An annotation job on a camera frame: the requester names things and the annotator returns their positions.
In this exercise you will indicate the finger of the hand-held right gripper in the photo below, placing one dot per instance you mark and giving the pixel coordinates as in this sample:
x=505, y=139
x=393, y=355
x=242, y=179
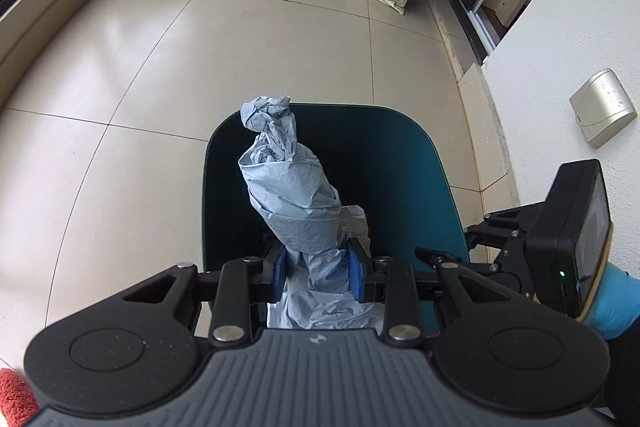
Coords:
x=500, y=227
x=475, y=268

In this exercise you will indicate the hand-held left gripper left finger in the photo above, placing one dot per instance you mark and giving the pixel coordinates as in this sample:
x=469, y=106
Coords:
x=277, y=274

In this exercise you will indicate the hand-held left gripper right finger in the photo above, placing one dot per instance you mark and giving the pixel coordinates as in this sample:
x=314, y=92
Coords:
x=356, y=274

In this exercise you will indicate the blue paper towel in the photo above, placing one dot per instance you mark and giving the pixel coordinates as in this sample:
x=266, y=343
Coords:
x=295, y=207

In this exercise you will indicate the teal plastic waste bin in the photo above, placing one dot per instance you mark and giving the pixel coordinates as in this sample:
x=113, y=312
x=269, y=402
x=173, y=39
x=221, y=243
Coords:
x=390, y=167

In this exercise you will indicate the person's right hand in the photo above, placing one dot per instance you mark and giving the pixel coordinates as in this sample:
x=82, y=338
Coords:
x=612, y=302

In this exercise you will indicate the red fluffy rug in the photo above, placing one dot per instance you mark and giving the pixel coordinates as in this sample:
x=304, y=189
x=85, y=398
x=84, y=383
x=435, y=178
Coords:
x=15, y=399

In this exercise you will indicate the silver wall socket cover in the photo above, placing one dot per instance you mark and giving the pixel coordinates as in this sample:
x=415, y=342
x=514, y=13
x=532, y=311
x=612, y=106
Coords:
x=602, y=109

